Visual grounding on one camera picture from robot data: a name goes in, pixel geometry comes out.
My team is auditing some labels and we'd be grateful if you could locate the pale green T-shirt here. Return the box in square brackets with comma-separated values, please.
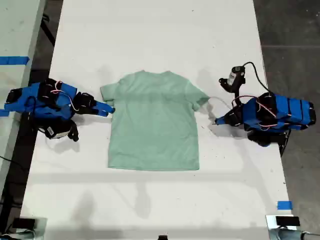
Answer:
[99, 70, 210, 172]

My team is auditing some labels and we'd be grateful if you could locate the black table clamp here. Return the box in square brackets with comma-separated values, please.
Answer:
[278, 131, 293, 158]

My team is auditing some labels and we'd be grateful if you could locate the black metal bar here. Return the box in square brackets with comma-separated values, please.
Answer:
[41, 13, 56, 47]

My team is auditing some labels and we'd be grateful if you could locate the pale side table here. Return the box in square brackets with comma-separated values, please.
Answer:
[0, 0, 47, 198]

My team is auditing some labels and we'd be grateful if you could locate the shiny metal plate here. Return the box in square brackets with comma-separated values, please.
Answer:
[19, 216, 48, 240]
[265, 214, 295, 240]

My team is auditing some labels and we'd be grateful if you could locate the small black box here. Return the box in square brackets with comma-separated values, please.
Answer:
[11, 218, 36, 229]
[275, 216, 300, 227]

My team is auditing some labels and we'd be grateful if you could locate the black camera stalk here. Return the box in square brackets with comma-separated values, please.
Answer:
[66, 119, 80, 143]
[218, 77, 247, 106]

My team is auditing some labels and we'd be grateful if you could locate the black camera box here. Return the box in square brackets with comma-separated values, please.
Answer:
[44, 123, 73, 140]
[226, 65, 247, 85]

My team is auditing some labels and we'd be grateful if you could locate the thin black floor cable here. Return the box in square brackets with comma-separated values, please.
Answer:
[0, 155, 26, 171]

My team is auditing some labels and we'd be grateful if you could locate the grey hose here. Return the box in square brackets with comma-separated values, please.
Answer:
[268, 227, 320, 240]
[0, 229, 38, 240]

